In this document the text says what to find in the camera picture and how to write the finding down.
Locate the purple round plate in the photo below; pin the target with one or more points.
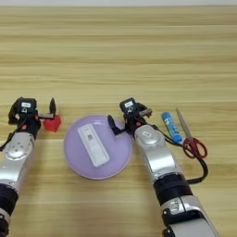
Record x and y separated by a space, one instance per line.
120 154

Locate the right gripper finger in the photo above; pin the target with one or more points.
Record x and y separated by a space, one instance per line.
113 126
142 107

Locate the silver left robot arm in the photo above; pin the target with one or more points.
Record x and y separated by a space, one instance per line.
15 160

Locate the left gripper's labelled black box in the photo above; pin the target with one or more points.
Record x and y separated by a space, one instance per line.
27 106

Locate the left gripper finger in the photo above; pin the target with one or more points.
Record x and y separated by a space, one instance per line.
52 107
13 114

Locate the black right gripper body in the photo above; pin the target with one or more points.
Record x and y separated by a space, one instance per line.
134 122

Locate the blue glue stick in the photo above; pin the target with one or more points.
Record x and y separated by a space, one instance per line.
172 126

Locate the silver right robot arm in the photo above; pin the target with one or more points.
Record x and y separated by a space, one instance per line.
160 157

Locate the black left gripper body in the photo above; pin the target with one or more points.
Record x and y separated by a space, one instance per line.
29 125

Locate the red cube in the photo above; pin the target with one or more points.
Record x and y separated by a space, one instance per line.
52 124

